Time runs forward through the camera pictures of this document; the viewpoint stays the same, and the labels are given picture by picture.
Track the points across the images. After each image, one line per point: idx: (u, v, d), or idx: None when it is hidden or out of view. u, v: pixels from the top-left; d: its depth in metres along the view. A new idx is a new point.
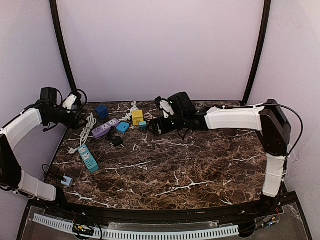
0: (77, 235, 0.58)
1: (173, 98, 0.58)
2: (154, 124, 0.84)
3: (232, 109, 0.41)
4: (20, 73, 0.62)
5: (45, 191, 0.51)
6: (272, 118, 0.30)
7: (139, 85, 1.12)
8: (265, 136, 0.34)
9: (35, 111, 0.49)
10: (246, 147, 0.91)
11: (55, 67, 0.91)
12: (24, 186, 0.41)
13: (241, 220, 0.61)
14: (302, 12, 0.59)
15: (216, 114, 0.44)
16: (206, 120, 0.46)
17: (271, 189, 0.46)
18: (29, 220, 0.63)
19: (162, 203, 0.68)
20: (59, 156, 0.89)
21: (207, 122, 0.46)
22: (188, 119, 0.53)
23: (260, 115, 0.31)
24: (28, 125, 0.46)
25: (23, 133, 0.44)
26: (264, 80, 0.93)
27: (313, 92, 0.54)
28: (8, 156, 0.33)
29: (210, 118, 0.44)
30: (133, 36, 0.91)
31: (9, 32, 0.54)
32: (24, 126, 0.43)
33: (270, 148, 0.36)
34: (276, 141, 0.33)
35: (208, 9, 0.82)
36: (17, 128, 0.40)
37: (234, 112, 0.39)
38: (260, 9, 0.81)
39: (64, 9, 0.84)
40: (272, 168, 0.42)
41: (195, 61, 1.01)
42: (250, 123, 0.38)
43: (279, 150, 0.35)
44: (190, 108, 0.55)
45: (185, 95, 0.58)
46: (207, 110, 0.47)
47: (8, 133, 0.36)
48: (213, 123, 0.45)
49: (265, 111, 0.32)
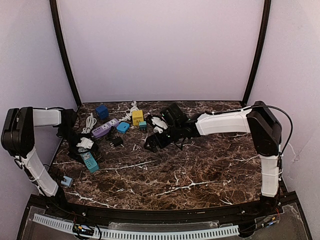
0: (77, 235, 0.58)
1: (164, 111, 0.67)
2: (150, 141, 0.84)
3: (221, 113, 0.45)
4: (20, 73, 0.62)
5: (48, 184, 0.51)
6: (258, 120, 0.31)
7: (139, 85, 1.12)
8: (254, 137, 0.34)
9: (58, 112, 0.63)
10: (246, 147, 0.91)
11: (55, 67, 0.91)
12: (31, 164, 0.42)
13: (241, 220, 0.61)
14: (302, 11, 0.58)
15: (206, 120, 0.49)
16: (198, 126, 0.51)
17: (268, 188, 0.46)
18: (29, 220, 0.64)
19: (162, 203, 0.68)
20: (59, 156, 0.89)
21: (199, 128, 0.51)
22: (180, 128, 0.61)
23: (247, 118, 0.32)
24: (46, 119, 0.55)
25: (44, 121, 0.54)
26: (264, 80, 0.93)
27: (314, 91, 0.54)
28: (28, 126, 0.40)
29: (200, 125, 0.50)
30: (133, 36, 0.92)
31: (8, 32, 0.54)
32: (46, 115, 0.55)
33: (261, 149, 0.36)
34: (266, 141, 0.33)
35: (209, 9, 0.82)
36: (41, 113, 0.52)
37: (222, 117, 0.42)
38: (261, 9, 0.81)
39: (64, 9, 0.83)
40: (267, 169, 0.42)
41: (195, 61, 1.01)
42: (238, 125, 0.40)
43: (270, 151, 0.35)
44: (181, 117, 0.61)
45: (174, 105, 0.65)
46: (198, 117, 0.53)
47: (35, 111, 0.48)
48: (204, 128, 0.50)
49: (252, 114, 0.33)
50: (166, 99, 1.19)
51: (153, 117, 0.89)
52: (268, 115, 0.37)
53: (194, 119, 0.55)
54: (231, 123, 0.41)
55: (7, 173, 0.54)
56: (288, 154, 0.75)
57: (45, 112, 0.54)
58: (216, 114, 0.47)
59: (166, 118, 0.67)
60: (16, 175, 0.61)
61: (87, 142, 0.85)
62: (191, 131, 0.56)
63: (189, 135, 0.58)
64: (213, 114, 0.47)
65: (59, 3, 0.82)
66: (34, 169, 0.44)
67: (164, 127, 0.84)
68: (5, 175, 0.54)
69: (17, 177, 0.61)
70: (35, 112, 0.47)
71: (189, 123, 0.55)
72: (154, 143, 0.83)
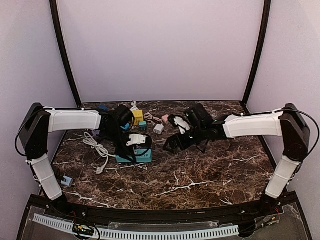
0: (77, 235, 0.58)
1: (189, 111, 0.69)
2: (172, 141, 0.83)
3: (250, 116, 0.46)
4: (20, 73, 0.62)
5: (53, 186, 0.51)
6: (291, 123, 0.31)
7: (139, 85, 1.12)
8: (286, 140, 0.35)
9: (96, 116, 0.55)
10: (246, 147, 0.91)
11: (55, 67, 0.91)
12: (36, 166, 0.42)
13: (241, 220, 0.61)
14: (302, 11, 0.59)
15: (235, 121, 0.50)
16: (225, 128, 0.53)
17: (275, 189, 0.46)
18: (29, 220, 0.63)
19: (162, 203, 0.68)
20: (59, 156, 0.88)
21: (226, 130, 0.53)
22: (205, 130, 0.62)
23: (280, 120, 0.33)
24: (77, 122, 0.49)
25: (71, 126, 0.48)
26: (264, 80, 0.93)
27: (313, 91, 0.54)
28: (42, 132, 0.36)
29: (228, 126, 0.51)
30: (133, 36, 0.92)
31: (9, 32, 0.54)
32: (75, 119, 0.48)
33: (290, 153, 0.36)
34: (296, 145, 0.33)
35: (208, 9, 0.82)
36: (67, 117, 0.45)
37: (253, 119, 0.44)
38: (260, 10, 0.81)
39: (64, 9, 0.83)
40: (284, 170, 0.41)
41: (195, 61, 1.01)
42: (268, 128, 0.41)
43: (299, 156, 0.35)
44: (206, 119, 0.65)
45: (199, 106, 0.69)
46: (225, 119, 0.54)
47: (55, 116, 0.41)
48: (232, 130, 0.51)
49: (285, 116, 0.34)
50: (166, 99, 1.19)
51: (176, 116, 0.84)
52: (300, 119, 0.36)
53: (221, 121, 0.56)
54: (261, 125, 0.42)
55: (7, 173, 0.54)
56: None
57: (75, 115, 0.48)
58: (244, 116, 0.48)
59: (190, 118, 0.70)
60: (16, 175, 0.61)
61: (138, 138, 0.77)
62: (217, 133, 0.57)
63: (214, 137, 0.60)
64: (242, 116, 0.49)
65: (59, 3, 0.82)
66: (37, 170, 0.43)
67: (187, 128, 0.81)
68: (6, 175, 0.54)
69: (17, 177, 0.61)
70: (54, 117, 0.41)
71: (216, 125, 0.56)
72: (175, 144, 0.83)
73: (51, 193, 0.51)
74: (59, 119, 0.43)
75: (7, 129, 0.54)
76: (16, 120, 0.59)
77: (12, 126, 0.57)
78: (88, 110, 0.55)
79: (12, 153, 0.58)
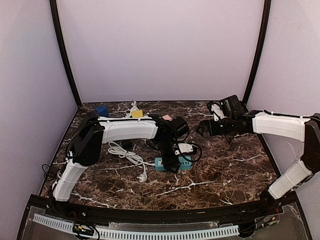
0: (77, 234, 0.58)
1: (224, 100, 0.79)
2: (203, 125, 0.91)
3: (279, 116, 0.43)
4: (20, 72, 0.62)
5: (64, 189, 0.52)
6: (315, 130, 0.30)
7: (139, 85, 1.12)
8: (308, 146, 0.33)
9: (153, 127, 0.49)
10: (246, 147, 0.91)
11: (55, 67, 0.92)
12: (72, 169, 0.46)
13: (241, 220, 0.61)
14: (302, 11, 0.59)
15: (264, 119, 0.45)
16: (253, 123, 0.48)
17: (278, 188, 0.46)
18: (29, 220, 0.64)
19: (162, 203, 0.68)
20: (59, 156, 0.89)
21: (253, 125, 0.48)
22: (234, 120, 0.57)
23: (304, 124, 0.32)
24: (133, 133, 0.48)
25: (125, 136, 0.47)
26: (264, 80, 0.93)
27: (314, 91, 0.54)
28: (93, 147, 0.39)
29: (257, 120, 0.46)
30: (133, 36, 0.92)
31: (9, 32, 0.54)
32: (129, 132, 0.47)
33: (308, 162, 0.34)
34: (315, 154, 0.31)
35: (208, 9, 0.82)
36: (120, 129, 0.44)
37: (280, 119, 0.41)
38: (260, 10, 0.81)
39: (64, 9, 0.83)
40: (296, 172, 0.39)
41: (195, 61, 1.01)
42: (293, 132, 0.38)
43: (316, 166, 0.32)
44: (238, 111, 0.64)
45: (234, 97, 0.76)
46: (256, 114, 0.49)
47: (108, 130, 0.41)
48: (259, 127, 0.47)
49: (311, 122, 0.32)
50: (166, 99, 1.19)
51: (214, 104, 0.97)
52: None
53: (253, 114, 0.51)
54: (285, 128, 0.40)
55: (7, 174, 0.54)
56: (287, 155, 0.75)
57: (129, 128, 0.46)
58: (275, 115, 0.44)
59: (224, 107, 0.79)
60: (17, 175, 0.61)
61: (186, 146, 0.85)
62: (245, 125, 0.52)
63: (242, 129, 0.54)
64: (272, 114, 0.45)
65: (59, 3, 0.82)
66: (67, 173, 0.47)
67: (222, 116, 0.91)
68: (6, 175, 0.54)
69: (17, 177, 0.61)
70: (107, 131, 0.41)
71: (245, 117, 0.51)
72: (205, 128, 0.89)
73: (59, 194, 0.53)
74: (112, 132, 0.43)
75: (7, 129, 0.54)
76: (16, 120, 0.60)
77: (12, 126, 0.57)
78: (145, 119, 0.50)
79: (12, 153, 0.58)
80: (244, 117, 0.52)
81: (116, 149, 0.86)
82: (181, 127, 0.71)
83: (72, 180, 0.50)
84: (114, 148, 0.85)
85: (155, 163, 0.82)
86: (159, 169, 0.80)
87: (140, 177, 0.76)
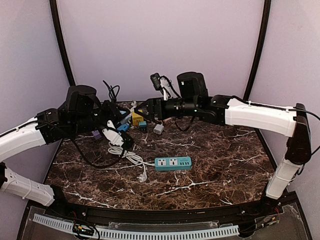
0: (77, 235, 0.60)
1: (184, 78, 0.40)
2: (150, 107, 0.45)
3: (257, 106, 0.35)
4: (20, 73, 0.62)
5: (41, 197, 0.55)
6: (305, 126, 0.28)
7: (139, 85, 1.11)
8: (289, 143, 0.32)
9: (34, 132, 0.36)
10: (246, 147, 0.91)
11: (55, 67, 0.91)
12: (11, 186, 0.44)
13: (241, 220, 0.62)
14: (301, 12, 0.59)
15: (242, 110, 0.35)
16: (225, 114, 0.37)
17: (273, 191, 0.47)
18: (29, 220, 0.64)
19: (162, 203, 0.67)
20: (59, 156, 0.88)
21: (226, 117, 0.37)
22: (200, 109, 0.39)
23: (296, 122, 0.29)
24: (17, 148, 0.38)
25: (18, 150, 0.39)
26: (264, 79, 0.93)
27: (313, 91, 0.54)
28: None
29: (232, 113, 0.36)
30: (132, 35, 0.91)
31: (8, 33, 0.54)
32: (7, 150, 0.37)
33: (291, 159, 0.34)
34: (301, 150, 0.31)
35: (208, 10, 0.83)
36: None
37: (260, 111, 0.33)
38: (260, 10, 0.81)
39: (64, 9, 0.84)
40: (283, 173, 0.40)
41: (195, 61, 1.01)
42: (277, 126, 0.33)
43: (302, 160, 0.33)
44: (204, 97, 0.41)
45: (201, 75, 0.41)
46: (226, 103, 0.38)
47: None
48: (235, 119, 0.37)
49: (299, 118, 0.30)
50: None
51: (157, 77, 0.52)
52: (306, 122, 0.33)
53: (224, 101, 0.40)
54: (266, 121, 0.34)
55: None
56: None
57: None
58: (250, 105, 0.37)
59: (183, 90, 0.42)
60: (15, 159, 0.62)
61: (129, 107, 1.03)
62: (215, 116, 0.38)
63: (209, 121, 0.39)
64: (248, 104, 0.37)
65: (59, 4, 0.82)
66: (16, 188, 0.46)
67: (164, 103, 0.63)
68: None
69: None
70: None
71: None
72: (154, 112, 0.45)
73: (42, 201, 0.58)
74: None
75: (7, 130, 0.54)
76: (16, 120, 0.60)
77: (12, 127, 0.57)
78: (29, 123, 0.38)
79: None
80: (213, 106, 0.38)
81: (116, 148, 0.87)
82: (80, 100, 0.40)
83: (33, 184, 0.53)
84: (115, 150, 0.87)
85: (154, 163, 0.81)
86: (159, 169, 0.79)
87: (140, 177, 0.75)
